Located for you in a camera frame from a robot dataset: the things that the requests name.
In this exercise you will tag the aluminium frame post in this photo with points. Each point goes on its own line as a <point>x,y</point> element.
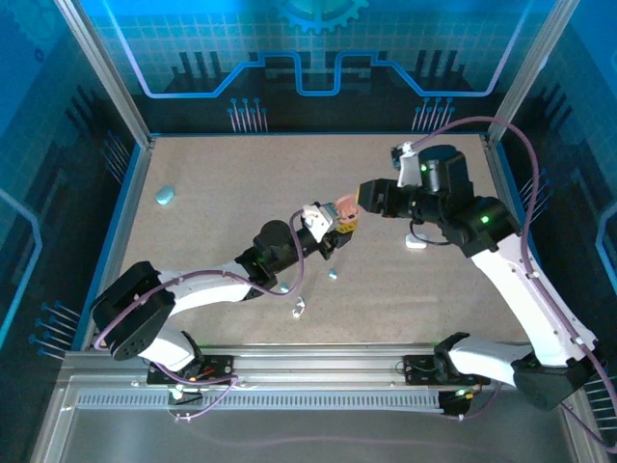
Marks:
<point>527,72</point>
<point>112,82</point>

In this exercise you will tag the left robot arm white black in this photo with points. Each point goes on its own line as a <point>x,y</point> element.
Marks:
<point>207,289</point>

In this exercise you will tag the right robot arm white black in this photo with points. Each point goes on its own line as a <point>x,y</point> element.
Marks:
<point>520,289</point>

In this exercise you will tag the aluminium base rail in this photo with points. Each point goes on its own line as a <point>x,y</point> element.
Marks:
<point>313,362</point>

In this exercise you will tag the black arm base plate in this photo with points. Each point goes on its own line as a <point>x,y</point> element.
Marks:
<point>219,371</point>
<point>417,371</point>

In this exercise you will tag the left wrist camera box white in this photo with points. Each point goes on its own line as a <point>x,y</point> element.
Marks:
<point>315,219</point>

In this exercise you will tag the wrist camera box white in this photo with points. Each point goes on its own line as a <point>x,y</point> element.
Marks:
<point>315,219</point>
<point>410,169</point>

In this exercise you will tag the grey metal panel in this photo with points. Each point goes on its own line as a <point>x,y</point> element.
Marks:
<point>313,434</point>

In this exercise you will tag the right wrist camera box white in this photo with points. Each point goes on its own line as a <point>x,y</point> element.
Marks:
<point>410,169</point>

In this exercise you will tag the pink earbud charging case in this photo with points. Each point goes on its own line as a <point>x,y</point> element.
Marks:
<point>347,205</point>

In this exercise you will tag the blue earbud charging case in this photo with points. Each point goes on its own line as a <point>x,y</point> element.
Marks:
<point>164,196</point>

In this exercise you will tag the aluminium side rail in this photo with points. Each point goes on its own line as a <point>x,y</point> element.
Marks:
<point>503,193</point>
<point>129,217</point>

